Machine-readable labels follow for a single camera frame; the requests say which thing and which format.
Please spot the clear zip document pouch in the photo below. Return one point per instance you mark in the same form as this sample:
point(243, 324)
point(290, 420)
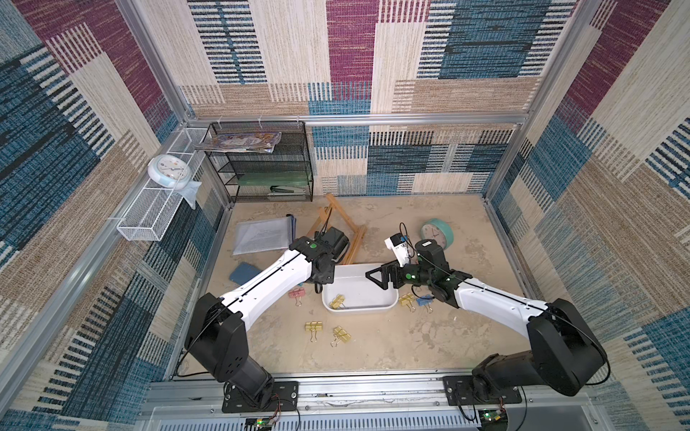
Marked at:
point(264, 235)

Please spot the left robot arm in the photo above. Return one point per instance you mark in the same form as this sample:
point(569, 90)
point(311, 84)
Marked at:
point(217, 335)

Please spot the blue binder clip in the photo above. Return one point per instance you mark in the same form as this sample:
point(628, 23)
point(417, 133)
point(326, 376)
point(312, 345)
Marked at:
point(425, 302)

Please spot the yellow clip inside box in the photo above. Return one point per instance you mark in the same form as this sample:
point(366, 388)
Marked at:
point(337, 303)

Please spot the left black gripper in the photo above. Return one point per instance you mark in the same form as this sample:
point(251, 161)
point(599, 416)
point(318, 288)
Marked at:
point(329, 277)

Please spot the pink binder clip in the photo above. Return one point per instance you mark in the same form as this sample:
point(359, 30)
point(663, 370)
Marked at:
point(297, 294)

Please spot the blue square cloth pad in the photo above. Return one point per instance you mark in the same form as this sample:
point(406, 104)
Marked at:
point(244, 273)

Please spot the green folder on shelf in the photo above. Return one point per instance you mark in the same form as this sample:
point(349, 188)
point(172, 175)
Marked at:
point(269, 179)

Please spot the teal alarm clock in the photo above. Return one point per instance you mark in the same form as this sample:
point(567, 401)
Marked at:
point(438, 230)

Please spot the white plastic storage box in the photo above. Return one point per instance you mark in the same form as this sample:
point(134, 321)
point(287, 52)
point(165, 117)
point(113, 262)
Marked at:
point(361, 295)

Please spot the small wooden easel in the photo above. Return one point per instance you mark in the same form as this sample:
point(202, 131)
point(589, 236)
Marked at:
point(334, 214)

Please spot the black wire mesh shelf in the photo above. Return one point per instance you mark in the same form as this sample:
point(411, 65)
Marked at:
point(292, 154)

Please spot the white round wall clock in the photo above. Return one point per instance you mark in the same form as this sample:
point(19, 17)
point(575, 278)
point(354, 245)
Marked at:
point(170, 172)

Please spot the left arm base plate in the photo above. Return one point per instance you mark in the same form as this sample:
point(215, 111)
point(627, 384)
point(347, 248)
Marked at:
point(281, 396)

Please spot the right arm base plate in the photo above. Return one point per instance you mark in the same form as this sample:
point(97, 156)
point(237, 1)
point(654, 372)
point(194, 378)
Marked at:
point(468, 390)

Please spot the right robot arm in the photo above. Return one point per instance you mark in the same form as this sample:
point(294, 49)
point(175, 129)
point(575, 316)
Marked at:
point(564, 353)

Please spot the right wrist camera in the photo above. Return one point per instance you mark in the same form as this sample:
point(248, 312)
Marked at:
point(398, 245)

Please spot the white wire wall basket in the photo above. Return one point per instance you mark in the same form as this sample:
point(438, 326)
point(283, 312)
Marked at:
point(148, 217)

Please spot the magazine on shelf top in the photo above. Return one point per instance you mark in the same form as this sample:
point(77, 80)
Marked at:
point(256, 143)

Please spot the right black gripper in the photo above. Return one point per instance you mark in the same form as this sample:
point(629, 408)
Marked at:
point(391, 272)

